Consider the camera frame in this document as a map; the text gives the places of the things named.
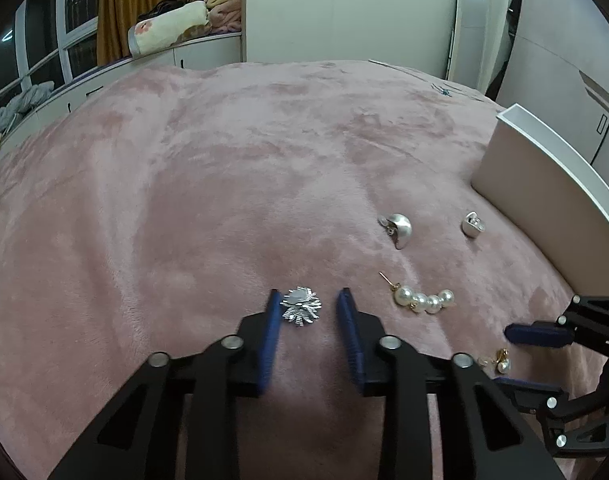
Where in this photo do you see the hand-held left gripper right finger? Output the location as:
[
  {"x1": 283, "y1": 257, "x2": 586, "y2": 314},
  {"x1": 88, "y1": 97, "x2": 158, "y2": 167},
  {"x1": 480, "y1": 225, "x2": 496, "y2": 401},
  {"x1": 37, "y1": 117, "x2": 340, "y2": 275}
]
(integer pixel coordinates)
[{"x1": 335, "y1": 287, "x2": 567, "y2": 480}]

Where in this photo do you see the white jewelry box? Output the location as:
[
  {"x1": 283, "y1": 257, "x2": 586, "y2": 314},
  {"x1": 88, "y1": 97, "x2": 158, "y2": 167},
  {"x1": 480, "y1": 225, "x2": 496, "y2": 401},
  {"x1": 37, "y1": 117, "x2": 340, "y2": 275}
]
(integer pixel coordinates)
[{"x1": 471, "y1": 103, "x2": 609, "y2": 311}]

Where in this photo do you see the pearl row earring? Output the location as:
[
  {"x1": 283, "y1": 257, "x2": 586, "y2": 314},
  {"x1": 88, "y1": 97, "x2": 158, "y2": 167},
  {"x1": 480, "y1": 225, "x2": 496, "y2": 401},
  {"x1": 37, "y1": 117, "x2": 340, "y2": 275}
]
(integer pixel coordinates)
[{"x1": 379, "y1": 272, "x2": 455, "y2": 315}]

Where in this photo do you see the grey cloth pile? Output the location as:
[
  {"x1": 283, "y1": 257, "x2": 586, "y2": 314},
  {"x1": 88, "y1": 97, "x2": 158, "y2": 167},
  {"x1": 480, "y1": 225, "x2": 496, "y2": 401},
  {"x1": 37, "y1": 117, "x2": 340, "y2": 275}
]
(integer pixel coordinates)
[{"x1": 0, "y1": 81, "x2": 55, "y2": 133}]

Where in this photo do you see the silver spiky flower earring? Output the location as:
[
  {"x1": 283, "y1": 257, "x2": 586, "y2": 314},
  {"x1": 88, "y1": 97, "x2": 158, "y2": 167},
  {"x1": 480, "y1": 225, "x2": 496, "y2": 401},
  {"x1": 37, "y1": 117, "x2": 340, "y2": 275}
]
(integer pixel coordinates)
[{"x1": 281, "y1": 286, "x2": 323, "y2": 328}]

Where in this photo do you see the pile of folded clothes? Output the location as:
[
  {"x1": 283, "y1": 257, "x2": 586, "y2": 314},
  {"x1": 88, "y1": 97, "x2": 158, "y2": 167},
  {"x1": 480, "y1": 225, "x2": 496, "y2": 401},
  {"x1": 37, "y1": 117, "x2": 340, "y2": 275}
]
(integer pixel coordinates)
[{"x1": 204, "y1": 0, "x2": 243, "y2": 36}]

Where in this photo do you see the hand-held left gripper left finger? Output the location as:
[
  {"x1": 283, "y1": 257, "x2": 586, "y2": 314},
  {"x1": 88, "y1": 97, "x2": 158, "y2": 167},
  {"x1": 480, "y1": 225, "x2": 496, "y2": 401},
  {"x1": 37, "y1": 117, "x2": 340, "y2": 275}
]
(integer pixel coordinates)
[{"x1": 48, "y1": 288, "x2": 284, "y2": 480}]

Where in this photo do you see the white wardrobe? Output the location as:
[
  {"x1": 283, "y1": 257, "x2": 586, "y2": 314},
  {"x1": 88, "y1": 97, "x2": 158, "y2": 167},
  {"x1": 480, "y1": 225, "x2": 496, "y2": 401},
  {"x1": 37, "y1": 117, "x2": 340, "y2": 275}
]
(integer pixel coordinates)
[{"x1": 242, "y1": 0, "x2": 465, "y2": 81}]

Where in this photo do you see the gold pearl drop earring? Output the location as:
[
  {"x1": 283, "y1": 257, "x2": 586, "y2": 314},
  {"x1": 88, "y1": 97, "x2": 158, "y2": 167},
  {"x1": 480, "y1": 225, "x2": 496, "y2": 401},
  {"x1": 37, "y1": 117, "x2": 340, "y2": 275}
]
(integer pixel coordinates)
[{"x1": 478, "y1": 348, "x2": 513, "y2": 375}]

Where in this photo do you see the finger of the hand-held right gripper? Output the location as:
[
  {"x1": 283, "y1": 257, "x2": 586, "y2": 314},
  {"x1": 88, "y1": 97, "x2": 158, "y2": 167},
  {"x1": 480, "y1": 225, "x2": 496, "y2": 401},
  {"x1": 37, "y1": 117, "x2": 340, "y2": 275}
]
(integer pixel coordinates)
[
  {"x1": 494, "y1": 355, "x2": 609, "y2": 457},
  {"x1": 503, "y1": 294, "x2": 609, "y2": 356}
]

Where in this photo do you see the floral rolled blanket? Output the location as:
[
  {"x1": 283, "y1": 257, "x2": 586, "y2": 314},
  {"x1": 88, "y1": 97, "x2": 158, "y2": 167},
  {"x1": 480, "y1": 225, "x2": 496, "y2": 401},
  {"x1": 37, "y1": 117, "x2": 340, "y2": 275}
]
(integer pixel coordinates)
[{"x1": 128, "y1": 0, "x2": 208, "y2": 58}]

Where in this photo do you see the pink plush blanket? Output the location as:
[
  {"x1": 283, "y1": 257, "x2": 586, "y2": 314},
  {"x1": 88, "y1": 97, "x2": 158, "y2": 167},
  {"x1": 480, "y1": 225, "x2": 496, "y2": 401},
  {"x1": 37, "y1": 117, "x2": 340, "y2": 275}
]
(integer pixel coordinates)
[{"x1": 0, "y1": 59, "x2": 609, "y2": 480}]

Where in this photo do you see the window with white frame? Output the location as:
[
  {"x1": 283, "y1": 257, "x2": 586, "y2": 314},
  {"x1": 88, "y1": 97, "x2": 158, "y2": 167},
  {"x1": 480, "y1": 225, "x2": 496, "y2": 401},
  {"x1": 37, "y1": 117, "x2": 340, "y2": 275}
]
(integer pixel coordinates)
[{"x1": 0, "y1": 0, "x2": 105, "y2": 126}]

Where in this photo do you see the white door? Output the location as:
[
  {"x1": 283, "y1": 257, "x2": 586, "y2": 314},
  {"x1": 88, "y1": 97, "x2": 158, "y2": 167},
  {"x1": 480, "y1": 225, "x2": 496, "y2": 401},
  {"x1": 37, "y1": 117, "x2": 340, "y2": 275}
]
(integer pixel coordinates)
[{"x1": 444, "y1": 0, "x2": 495, "y2": 95}]

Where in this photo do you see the large silver dome earring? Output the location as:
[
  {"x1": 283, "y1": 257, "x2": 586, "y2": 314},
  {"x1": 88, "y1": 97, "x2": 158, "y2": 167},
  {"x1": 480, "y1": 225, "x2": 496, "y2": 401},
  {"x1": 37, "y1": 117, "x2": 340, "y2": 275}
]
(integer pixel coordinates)
[{"x1": 378, "y1": 213, "x2": 413, "y2": 251}]

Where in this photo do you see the small silver dome earring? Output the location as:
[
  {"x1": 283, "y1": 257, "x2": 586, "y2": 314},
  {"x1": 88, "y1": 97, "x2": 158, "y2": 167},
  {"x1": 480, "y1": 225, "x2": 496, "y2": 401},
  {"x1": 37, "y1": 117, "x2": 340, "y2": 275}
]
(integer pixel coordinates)
[{"x1": 461, "y1": 211, "x2": 487, "y2": 238}]

